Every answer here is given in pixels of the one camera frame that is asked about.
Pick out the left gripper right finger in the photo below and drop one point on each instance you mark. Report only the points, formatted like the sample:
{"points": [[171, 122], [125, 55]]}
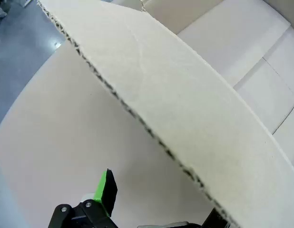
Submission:
{"points": [[214, 221]]}

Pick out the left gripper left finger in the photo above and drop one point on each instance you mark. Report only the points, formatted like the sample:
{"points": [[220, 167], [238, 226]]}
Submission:
{"points": [[106, 190]]}

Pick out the brown cardboard shipping box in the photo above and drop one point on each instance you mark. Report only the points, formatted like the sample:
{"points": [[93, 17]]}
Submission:
{"points": [[185, 107]]}

